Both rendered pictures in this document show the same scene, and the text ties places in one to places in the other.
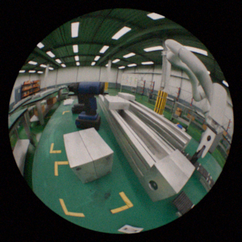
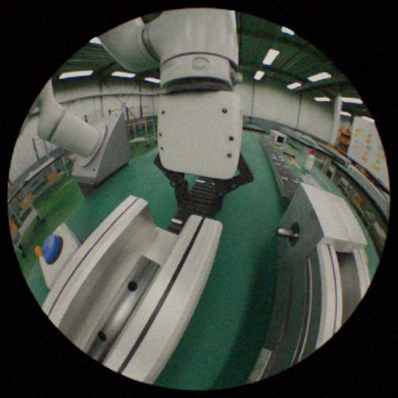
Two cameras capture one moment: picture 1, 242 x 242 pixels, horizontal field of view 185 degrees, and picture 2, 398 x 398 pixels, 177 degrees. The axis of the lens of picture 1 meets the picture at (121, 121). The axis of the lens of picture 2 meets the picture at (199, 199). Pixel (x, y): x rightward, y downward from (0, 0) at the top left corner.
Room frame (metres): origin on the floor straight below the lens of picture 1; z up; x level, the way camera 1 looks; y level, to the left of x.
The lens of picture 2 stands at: (0.22, -0.22, 0.94)
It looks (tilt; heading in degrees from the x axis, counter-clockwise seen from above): 39 degrees down; 226
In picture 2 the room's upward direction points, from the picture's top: straight up
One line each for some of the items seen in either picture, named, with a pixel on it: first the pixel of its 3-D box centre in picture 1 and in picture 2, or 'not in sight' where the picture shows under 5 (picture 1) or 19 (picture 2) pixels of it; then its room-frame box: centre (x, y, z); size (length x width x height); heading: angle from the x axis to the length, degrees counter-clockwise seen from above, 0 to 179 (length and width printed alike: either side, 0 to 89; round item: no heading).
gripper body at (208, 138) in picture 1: (207, 139); (198, 128); (0.11, -0.33, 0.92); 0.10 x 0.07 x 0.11; 115
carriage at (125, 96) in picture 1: (125, 97); not in sight; (0.77, -0.01, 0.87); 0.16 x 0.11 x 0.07; 25
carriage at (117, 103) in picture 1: (114, 103); not in sight; (0.46, 0.05, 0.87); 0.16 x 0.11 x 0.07; 25
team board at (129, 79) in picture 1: (128, 85); not in sight; (6.12, -0.15, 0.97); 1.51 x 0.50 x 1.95; 51
